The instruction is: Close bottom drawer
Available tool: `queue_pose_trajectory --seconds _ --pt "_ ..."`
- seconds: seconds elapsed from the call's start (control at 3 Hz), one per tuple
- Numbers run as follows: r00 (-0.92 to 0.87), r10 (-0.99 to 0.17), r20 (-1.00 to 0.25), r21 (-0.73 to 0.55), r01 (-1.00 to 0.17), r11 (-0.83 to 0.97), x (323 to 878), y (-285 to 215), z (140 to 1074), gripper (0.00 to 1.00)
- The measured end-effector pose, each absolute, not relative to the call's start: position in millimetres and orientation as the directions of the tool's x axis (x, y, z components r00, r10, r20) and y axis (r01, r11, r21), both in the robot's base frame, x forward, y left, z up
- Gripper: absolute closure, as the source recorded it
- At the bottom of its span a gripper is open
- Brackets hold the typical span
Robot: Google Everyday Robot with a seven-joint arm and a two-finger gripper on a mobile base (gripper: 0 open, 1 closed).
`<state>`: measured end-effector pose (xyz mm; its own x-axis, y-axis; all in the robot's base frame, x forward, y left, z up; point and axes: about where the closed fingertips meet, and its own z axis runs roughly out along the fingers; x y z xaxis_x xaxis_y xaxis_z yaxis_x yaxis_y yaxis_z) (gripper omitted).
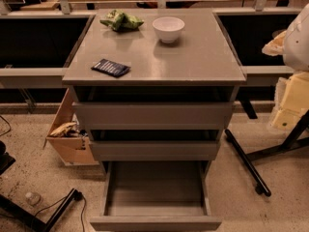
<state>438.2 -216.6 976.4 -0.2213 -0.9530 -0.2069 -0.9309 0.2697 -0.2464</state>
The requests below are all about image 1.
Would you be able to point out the grey bottom drawer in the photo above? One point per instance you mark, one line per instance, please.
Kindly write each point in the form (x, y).
(155, 196)

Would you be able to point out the grey drawer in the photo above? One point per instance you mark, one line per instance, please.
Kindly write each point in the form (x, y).
(143, 145)
(155, 196)
(153, 107)

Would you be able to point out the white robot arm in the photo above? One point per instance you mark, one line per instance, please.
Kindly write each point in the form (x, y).
(296, 42)

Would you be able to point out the grey drawer cabinet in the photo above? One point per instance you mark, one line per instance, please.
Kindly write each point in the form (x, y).
(199, 57)

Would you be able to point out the grey top drawer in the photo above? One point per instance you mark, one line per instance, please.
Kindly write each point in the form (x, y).
(153, 107)

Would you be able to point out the grey middle drawer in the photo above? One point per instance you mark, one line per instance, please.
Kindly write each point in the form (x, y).
(143, 145)

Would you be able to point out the dark blue snack packet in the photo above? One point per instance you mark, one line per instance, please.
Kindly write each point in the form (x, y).
(110, 68)

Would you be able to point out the white bowl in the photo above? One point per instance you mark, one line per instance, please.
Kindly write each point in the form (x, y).
(168, 29)

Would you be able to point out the wooden box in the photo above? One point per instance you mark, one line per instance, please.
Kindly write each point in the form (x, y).
(71, 150)

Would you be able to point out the crumpled brown paper bag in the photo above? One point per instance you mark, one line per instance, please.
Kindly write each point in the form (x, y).
(64, 130)

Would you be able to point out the black stand leg right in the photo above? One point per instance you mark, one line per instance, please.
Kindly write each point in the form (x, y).
(292, 142)

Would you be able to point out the clear plastic bottle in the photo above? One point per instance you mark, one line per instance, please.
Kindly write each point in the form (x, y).
(33, 198)

